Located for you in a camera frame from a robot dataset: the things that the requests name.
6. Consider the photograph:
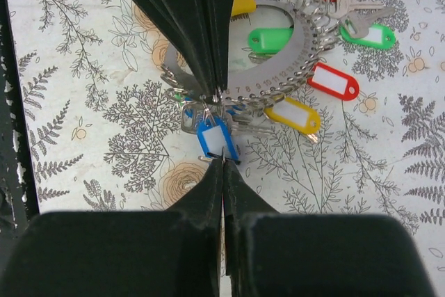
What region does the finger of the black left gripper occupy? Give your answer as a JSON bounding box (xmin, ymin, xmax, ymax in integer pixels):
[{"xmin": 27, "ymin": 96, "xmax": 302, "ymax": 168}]
[{"xmin": 132, "ymin": 0, "xmax": 234, "ymax": 96}]

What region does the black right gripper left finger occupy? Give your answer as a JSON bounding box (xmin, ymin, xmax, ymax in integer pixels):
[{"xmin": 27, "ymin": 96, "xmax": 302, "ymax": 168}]
[{"xmin": 1, "ymin": 159, "xmax": 223, "ymax": 296}]

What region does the green key tag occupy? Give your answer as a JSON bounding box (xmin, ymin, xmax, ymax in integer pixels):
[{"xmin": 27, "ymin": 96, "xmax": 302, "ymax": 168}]
[
  {"xmin": 339, "ymin": 24, "xmax": 396, "ymax": 50},
  {"xmin": 248, "ymin": 28, "xmax": 293, "ymax": 54}
]

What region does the floral table mat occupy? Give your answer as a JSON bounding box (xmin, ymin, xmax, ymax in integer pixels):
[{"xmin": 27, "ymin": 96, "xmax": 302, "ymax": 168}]
[{"xmin": 7, "ymin": 0, "xmax": 444, "ymax": 296}]

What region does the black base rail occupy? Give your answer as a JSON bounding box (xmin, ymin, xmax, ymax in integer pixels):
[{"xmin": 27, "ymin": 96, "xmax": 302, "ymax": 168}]
[{"xmin": 1, "ymin": 0, "xmax": 38, "ymax": 234}]

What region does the yellow key tag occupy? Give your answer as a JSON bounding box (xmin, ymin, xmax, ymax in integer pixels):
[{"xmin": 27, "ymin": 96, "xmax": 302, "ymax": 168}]
[{"xmin": 264, "ymin": 97, "xmax": 321, "ymax": 135}]

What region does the silver key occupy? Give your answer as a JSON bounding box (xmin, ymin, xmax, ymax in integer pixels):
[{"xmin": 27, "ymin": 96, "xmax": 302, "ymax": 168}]
[
  {"xmin": 339, "ymin": 7, "xmax": 396, "ymax": 39},
  {"xmin": 327, "ymin": 0, "xmax": 385, "ymax": 19}
]

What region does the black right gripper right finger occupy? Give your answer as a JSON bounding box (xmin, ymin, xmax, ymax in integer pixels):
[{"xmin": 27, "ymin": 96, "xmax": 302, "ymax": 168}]
[{"xmin": 222, "ymin": 161, "xmax": 435, "ymax": 296}]

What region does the blue tagged key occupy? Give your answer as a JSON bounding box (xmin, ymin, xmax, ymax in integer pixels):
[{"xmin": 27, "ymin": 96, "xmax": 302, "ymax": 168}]
[{"xmin": 197, "ymin": 116, "xmax": 239, "ymax": 161}]

